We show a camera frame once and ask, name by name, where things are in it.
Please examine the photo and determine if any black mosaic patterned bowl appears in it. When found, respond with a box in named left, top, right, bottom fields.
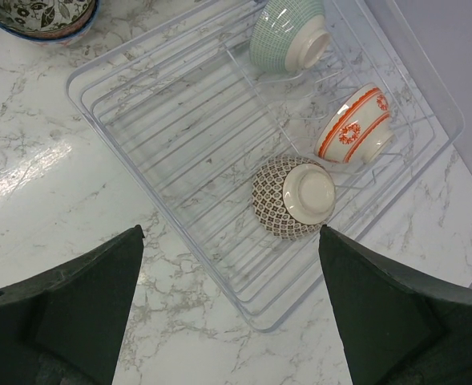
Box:
left=252, top=155, right=337, bottom=241

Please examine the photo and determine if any white wire dish rack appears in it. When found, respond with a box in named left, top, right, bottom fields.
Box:
left=66, top=1, right=464, bottom=333

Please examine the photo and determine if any pale green bowl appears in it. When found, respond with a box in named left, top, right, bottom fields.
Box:
left=249, top=0, right=331, bottom=73

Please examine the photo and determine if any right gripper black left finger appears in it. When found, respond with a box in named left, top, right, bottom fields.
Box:
left=0, top=225, right=144, bottom=384

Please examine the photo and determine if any orange white patterned bowl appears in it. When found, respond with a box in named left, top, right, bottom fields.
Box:
left=313, top=83, right=394, bottom=164

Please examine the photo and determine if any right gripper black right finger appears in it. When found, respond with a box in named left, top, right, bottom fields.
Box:
left=318, top=225, right=472, bottom=384

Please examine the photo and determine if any floral pink outside bowl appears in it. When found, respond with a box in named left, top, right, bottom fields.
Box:
left=0, top=0, right=100, bottom=47

